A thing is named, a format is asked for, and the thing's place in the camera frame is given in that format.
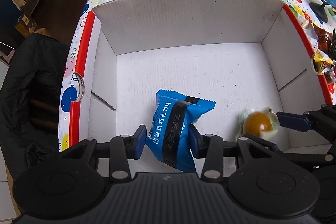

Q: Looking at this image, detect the blue chocolate snack packet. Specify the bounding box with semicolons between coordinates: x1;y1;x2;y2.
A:
146;89;216;173

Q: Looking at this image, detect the dark brown snack packet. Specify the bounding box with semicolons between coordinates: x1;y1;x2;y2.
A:
313;24;336;60

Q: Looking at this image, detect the yellow snack packet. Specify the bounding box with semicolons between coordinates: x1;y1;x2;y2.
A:
311;50;334;75

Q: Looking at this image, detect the brown jelly cup snack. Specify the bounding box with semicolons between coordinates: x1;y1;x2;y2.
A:
235;107;280;140

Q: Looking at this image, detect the white grey snack packet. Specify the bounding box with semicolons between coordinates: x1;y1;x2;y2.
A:
297;15;318;52

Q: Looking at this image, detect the red and white cardboard box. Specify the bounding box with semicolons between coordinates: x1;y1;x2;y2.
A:
68;0;334;177

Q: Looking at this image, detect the brown paper bag on floor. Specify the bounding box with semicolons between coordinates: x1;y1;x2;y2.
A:
15;14;38;38

